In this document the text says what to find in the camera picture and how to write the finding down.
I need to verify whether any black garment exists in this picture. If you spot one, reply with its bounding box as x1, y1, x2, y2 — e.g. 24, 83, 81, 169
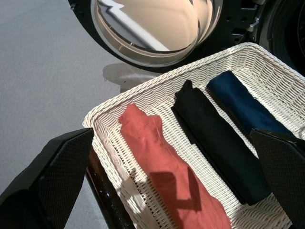
171, 80, 271, 206

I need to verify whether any grey washing machine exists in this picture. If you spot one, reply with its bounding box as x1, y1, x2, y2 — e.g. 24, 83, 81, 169
247, 0, 305, 77

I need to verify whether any dark brown basket stand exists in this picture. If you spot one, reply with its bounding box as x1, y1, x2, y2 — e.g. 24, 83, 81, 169
84, 147, 136, 229

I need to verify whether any round washing machine door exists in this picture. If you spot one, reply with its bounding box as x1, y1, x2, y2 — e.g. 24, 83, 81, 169
66, 0, 260, 73

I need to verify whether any navy blue garment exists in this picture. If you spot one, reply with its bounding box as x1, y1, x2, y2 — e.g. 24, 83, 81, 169
206, 71, 296, 138

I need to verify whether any red garment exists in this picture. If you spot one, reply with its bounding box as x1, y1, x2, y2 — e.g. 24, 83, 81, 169
118, 104, 233, 229

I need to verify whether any pale woven basket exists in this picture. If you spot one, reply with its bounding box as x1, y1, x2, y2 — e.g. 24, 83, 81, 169
82, 42, 305, 229

